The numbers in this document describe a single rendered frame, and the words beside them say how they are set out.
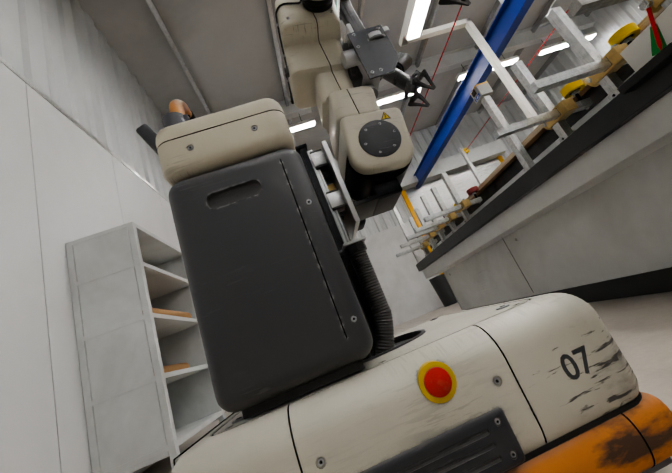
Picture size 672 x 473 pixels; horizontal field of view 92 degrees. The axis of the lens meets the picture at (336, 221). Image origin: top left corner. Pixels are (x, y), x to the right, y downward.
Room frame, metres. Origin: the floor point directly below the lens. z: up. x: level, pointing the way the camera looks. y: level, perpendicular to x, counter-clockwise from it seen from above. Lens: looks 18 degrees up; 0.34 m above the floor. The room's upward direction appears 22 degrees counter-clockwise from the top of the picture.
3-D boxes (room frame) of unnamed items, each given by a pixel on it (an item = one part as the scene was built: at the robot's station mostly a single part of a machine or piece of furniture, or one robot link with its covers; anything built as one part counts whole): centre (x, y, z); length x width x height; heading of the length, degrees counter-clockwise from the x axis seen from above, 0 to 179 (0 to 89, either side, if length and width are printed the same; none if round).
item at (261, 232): (0.78, 0.14, 0.59); 0.55 x 0.34 x 0.83; 8
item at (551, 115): (1.22, -0.92, 0.80); 0.43 x 0.03 x 0.04; 98
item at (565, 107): (1.25, -1.00, 0.81); 0.14 x 0.06 x 0.05; 8
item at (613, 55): (1.00, -1.03, 0.81); 0.14 x 0.06 x 0.05; 8
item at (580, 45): (1.02, -1.03, 0.87); 0.04 x 0.04 x 0.48; 8
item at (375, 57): (0.83, -0.24, 0.99); 0.28 x 0.16 x 0.22; 8
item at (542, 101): (1.27, -0.99, 0.88); 0.04 x 0.04 x 0.48; 8
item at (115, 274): (2.42, 1.60, 0.78); 0.90 x 0.45 x 1.55; 8
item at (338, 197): (0.87, -0.11, 0.68); 0.28 x 0.27 x 0.25; 8
